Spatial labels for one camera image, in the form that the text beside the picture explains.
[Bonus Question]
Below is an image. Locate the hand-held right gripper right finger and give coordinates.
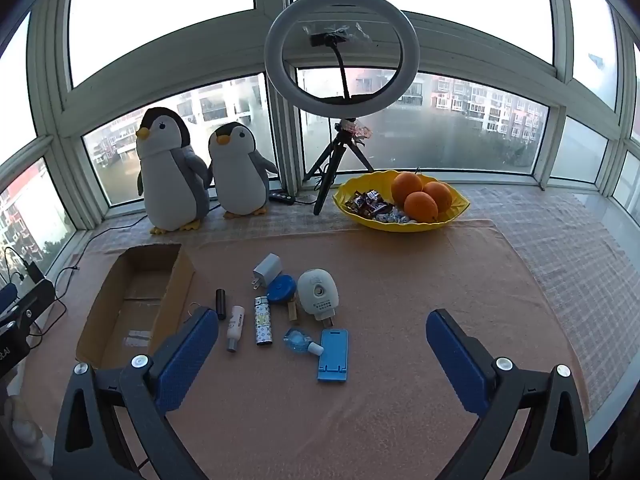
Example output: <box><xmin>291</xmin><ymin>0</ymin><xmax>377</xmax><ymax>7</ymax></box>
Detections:
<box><xmin>425</xmin><ymin>308</ymin><xmax>591</xmax><ymax>480</ymax></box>

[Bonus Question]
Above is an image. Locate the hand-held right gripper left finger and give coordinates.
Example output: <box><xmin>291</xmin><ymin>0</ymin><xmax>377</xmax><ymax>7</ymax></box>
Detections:
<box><xmin>50</xmin><ymin>306</ymin><xmax>220</xmax><ymax>480</ymax></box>

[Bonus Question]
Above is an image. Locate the small white cosmetic bottle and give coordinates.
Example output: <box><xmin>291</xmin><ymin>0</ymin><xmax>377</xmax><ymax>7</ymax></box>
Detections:
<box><xmin>226</xmin><ymin>305</ymin><xmax>246</xmax><ymax>352</ymax></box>

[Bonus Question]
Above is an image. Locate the cardboard box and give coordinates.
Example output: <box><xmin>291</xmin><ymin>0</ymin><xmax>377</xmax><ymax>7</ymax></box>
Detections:
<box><xmin>75</xmin><ymin>243</ymin><xmax>197</xmax><ymax>372</ymax></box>

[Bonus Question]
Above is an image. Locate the patterned lighter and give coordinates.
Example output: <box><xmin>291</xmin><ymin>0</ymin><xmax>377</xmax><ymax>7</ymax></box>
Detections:
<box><xmin>253</xmin><ymin>296</ymin><xmax>273</xmax><ymax>347</ymax></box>

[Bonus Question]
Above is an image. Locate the clear blue bottle white cap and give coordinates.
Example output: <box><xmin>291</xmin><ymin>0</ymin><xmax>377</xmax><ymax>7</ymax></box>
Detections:
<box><xmin>284</xmin><ymin>327</ymin><xmax>323</xmax><ymax>358</ymax></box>

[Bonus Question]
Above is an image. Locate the blue phone stand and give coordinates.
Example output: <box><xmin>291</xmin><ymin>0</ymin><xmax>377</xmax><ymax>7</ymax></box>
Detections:
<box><xmin>316</xmin><ymin>328</ymin><xmax>353</xmax><ymax>383</ymax></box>

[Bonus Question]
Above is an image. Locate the blue round tape measure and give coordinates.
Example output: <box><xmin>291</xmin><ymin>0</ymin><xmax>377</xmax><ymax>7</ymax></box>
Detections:
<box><xmin>266</xmin><ymin>274</ymin><xmax>299</xmax><ymax>306</ymax></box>

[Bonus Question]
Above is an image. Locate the white plug-in device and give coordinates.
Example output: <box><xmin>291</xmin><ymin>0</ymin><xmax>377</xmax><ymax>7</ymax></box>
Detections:
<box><xmin>297</xmin><ymin>268</ymin><xmax>342</xmax><ymax>325</ymax></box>

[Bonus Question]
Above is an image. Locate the person's left hand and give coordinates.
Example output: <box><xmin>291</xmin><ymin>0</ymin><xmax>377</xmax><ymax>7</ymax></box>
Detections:
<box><xmin>0</xmin><ymin>394</ymin><xmax>51</xmax><ymax>461</ymax></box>

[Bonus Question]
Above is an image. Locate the black power adapter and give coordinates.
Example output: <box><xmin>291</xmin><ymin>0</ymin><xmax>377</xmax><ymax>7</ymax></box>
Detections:
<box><xmin>21</xmin><ymin>261</ymin><xmax>47</xmax><ymax>285</ymax></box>

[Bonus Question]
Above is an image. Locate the white charger plug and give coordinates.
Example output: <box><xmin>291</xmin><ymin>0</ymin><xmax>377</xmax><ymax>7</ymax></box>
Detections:
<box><xmin>250</xmin><ymin>253</ymin><xmax>284</xmax><ymax>291</ymax></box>

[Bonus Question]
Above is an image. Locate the yellow bowl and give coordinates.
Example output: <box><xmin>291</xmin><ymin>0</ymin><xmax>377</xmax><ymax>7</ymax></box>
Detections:
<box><xmin>332</xmin><ymin>170</ymin><xmax>472</xmax><ymax>233</ymax></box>

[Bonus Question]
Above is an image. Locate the pale checked cloth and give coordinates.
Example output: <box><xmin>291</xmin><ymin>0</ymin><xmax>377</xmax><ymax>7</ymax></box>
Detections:
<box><xmin>90</xmin><ymin>185</ymin><xmax>640</xmax><ymax>376</ymax></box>

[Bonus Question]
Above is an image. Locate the orange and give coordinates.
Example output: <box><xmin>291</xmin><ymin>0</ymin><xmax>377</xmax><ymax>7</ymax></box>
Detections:
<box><xmin>404</xmin><ymin>191</ymin><xmax>440</xmax><ymax>223</ymax></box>
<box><xmin>391</xmin><ymin>171</ymin><xmax>425</xmax><ymax>206</ymax></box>
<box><xmin>422</xmin><ymin>181</ymin><xmax>453</xmax><ymax>213</ymax></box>

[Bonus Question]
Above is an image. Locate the pile of wrapped candies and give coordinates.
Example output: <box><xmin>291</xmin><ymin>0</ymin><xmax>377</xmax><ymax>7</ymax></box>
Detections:
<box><xmin>344</xmin><ymin>189</ymin><xmax>416</xmax><ymax>224</ymax></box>

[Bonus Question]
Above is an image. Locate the large penguin plush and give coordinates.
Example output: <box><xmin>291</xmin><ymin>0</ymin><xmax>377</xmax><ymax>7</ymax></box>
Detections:
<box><xmin>136</xmin><ymin>106</ymin><xmax>210</xmax><ymax>235</ymax></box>

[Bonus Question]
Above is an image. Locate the small penguin plush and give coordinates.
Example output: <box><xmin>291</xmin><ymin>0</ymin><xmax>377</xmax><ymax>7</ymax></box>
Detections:
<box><xmin>207</xmin><ymin>121</ymin><xmax>279</xmax><ymax>219</ymax></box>

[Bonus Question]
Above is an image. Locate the black gooseneck phone clamp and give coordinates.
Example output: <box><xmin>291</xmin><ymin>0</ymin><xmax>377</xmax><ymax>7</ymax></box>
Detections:
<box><xmin>301</xmin><ymin>21</ymin><xmax>372</xmax><ymax>103</ymax></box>

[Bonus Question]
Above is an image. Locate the looped black adapter cable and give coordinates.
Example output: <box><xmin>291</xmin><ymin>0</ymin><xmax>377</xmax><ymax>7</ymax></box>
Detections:
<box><xmin>2</xmin><ymin>246</ymin><xmax>26</xmax><ymax>286</ymax></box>

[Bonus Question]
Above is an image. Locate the black cable with loose tip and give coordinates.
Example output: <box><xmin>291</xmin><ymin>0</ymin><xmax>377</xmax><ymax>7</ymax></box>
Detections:
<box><xmin>30</xmin><ymin>265</ymin><xmax>81</xmax><ymax>348</ymax></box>

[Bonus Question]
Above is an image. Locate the thin black cable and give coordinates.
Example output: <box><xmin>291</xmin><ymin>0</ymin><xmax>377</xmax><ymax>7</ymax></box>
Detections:
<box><xmin>75</xmin><ymin>219</ymin><xmax>151</xmax><ymax>241</ymax></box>

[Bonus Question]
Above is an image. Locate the white window frame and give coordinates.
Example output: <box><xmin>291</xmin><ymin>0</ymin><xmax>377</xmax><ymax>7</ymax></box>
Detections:
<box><xmin>0</xmin><ymin>0</ymin><xmax>640</xmax><ymax>233</ymax></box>

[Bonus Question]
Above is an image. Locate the white ring light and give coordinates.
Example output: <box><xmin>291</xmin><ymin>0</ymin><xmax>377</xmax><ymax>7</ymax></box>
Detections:
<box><xmin>264</xmin><ymin>0</ymin><xmax>419</xmax><ymax>118</ymax></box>

